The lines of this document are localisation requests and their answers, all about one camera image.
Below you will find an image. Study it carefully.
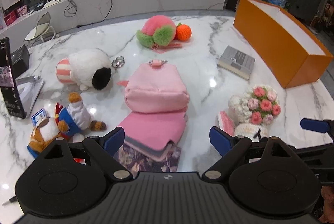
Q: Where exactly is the white tv console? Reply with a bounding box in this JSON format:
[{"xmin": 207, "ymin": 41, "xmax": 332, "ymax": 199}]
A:
[{"xmin": 1, "ymin": 0, "xmax": 225, "ymax": 50}]

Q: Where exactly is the dark printed card box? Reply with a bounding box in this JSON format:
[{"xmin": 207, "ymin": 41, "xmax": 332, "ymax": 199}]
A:
[{"xmin": 113, "ymin": 144, "xmax": 182, "ymax": 178}]

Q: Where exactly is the white black plush dog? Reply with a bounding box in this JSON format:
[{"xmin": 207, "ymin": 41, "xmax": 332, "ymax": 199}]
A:
[{"xmin": 56, "ymin": 48, "xmax": 112, "ymax": 91}]

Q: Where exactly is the orange crochet tangerine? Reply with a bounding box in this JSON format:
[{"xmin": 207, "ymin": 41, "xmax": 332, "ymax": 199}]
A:
[{"xmin": 174, "ymin": 23, "xmax": 192, "ymax": 42}]

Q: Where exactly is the pink fabric pouch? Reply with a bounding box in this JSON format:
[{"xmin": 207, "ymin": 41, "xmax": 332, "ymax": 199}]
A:
[{"xmin": 117, "ymin": 60, "xmax": 190, "ymax": 113}]

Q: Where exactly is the grey book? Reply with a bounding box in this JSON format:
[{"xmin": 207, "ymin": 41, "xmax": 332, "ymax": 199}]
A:
[{"xmin": 217, "ymin": 45, "xmax": 255, "ymax": 80}]

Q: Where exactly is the black power cable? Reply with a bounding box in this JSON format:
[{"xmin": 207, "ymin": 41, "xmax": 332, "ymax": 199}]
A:
[{"xmin": 77, "ymin": 0, "xmax": 126, "ymax": 29}]

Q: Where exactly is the orange storage box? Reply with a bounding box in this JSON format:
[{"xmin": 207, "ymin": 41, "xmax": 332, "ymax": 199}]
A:
[{"xmin": 233, "ymin": 0, "xmax": 333, "ymax": 88}]

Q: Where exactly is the black tablet on stand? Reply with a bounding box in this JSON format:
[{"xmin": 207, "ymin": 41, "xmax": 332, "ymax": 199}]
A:
[{"xmin": 1, "ymin": 37, "xmax": 44, "ymax": 119}]

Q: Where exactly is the rooster plush toy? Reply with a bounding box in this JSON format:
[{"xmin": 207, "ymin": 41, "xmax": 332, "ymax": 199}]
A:
[{"xmin": 27, "ymin": 92, "xmax": 106, "ymax": 158}]

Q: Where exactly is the pink card holder wallet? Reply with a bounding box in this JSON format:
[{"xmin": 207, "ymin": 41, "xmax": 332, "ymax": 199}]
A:
[{"xmin": 119, "ymin": 112, "xmax": 187, "ymax": 162}]

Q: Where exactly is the pink green fluffy peach plush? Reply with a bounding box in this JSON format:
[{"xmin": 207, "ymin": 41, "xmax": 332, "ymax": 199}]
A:
[{"xmin": 136, "ymin": 15, "xmax": 182, "ymax": 51}]

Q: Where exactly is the black box on table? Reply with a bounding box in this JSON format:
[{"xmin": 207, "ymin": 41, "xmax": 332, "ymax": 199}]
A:
[{"xmin": 11, "ymin": 45, "xmax": 30, "ymax": 78}]

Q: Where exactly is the crochet flower bouquet bunny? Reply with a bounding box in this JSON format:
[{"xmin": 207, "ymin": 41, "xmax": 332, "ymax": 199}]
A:
[{"xmin": 217, "ymin": 85, "xmax": 281, "ymax": 142}]

